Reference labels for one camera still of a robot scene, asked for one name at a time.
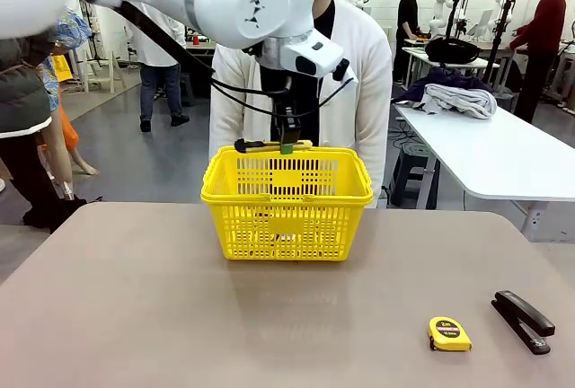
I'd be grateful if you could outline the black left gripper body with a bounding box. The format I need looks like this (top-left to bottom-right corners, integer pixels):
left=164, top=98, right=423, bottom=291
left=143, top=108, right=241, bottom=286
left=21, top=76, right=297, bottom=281
left=268, top=90, right=302, bottom=138

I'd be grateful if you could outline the yellow utility knife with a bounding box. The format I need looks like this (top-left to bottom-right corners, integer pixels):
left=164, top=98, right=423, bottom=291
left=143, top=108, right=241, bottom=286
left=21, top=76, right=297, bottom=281
left=234, top=137, right=314, bottom=156

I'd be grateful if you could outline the person's right forearm white sleeve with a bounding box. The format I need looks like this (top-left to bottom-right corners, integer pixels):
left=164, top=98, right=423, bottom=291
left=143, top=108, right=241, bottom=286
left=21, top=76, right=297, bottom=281
left=208, top=91, right=243, bottom=160

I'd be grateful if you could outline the person's left forearm white sleeve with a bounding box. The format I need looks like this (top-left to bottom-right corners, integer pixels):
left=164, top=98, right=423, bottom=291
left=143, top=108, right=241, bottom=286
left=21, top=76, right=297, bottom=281
left=354, top=91, right=394, bottom=203

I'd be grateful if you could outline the person in white cardigan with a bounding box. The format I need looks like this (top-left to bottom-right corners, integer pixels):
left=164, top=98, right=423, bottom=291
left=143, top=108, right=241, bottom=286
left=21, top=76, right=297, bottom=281
left=208, top=0, right=394, bottom=207

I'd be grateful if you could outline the yellow plastic shopping basket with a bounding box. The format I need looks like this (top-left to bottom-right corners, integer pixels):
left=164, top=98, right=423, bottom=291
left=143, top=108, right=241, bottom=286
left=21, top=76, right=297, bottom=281
left=199, top=145, right=375, bottom=263

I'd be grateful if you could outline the person in black clothes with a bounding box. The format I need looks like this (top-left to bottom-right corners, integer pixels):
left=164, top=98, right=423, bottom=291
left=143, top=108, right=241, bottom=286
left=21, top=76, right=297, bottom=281
left=394, top=0, right=429, bottom=87

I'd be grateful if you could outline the person in colourful patterned shirt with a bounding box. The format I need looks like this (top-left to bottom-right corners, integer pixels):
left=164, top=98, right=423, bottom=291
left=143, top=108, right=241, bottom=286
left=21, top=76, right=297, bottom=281
left=42, top=6, right=101, bottom=178

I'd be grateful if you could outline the person in dark jacket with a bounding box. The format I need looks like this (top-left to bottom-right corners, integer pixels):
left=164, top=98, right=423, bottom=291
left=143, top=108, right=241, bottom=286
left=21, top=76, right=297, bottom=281
left=0, top=31, right=91, bottom=230

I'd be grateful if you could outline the black step stool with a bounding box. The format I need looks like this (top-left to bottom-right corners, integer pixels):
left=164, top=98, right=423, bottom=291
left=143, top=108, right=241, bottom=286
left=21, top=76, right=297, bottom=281
left=179, top=72, right=196, bottom=107

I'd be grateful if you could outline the man in white shirt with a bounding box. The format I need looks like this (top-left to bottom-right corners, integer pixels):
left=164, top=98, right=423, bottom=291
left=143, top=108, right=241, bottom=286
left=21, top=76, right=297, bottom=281
left=127, top=1, right=190, bottom=134

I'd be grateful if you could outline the grey plastic stool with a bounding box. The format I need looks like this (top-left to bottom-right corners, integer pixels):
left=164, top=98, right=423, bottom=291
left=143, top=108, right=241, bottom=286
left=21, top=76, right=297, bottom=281
left=388, top=142, right=439, bottom=209

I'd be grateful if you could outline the pile of clothes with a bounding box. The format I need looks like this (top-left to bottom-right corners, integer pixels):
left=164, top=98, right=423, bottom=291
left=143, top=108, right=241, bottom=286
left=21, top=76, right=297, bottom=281
left=393, top=66, right=493, bottom=107

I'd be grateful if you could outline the white wooden stool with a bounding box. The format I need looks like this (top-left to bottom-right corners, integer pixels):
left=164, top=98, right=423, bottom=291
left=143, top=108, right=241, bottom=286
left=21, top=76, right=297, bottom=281
left=66, top=48, right=128, bottom=95

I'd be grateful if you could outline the black bag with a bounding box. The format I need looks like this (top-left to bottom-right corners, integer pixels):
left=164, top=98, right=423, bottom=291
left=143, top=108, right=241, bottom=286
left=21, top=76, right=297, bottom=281
left=423, top=37, right=482, bottom=66

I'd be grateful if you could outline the grey clothes pile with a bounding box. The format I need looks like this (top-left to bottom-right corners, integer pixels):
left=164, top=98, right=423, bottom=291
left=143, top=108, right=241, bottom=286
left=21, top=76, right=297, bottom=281
left=423, top=84, right=499, bottom=120

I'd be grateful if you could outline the small white background table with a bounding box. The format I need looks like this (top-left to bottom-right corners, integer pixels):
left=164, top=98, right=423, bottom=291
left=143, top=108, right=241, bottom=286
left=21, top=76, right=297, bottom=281
left=401, top=46, right=502, bottom=93

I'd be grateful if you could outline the large white table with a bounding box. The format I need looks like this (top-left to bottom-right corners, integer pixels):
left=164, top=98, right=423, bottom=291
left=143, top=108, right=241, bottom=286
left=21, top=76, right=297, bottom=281
left=393, top=102, right=575, bottom=243

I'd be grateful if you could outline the yellow bag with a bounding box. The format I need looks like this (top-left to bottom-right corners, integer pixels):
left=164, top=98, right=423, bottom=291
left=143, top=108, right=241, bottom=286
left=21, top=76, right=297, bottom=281
left=49, top=54, right=74, bottom=84

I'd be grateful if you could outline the black tripod stand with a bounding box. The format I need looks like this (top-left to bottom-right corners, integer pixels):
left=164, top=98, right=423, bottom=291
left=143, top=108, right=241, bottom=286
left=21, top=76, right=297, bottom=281
left=486, top=0, right=518, bottom=89

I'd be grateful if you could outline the yellow tape measure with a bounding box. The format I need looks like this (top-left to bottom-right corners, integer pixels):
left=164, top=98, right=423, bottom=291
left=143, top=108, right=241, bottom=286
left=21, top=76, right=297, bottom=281
left=426, top=315, right=473, bottom=353

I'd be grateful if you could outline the man in red shirt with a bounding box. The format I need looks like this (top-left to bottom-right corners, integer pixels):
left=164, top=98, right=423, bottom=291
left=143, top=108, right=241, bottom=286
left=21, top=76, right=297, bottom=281
left=509, top=0, right=568, bottom=125

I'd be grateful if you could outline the black stapler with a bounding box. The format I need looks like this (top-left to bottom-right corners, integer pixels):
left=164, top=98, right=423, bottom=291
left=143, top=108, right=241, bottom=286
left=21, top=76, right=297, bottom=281
left=490, top=289, right=557, bottom=357

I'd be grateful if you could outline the thin black cable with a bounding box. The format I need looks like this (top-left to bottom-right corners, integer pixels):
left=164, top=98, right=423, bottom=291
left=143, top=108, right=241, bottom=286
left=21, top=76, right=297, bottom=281
left=209, top=74, right=357, bottom=116

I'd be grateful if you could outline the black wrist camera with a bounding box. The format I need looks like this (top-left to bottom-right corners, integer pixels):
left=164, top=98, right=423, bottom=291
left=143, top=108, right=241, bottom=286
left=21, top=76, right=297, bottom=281
left=331, top=57, right=351, bottom=84

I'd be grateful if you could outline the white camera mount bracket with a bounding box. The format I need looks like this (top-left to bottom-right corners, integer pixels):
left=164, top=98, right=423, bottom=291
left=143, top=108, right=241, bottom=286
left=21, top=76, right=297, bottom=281
left=340, top=68, right=360, bottom=93

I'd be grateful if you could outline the thick black cable hose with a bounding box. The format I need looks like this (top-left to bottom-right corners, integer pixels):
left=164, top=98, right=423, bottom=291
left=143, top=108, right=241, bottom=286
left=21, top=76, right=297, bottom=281
left=112, top=0, right=216, bottom=78

